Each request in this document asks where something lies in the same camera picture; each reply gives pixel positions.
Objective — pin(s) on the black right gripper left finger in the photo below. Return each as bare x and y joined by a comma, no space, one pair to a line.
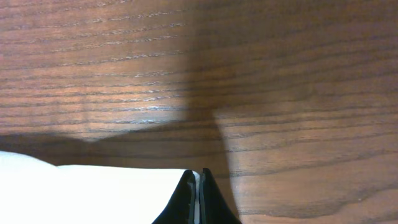
181,207

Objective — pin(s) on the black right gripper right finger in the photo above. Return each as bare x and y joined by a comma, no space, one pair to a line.
213,206

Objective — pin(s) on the white printed t-shirt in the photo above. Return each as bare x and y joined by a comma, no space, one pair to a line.
35,191

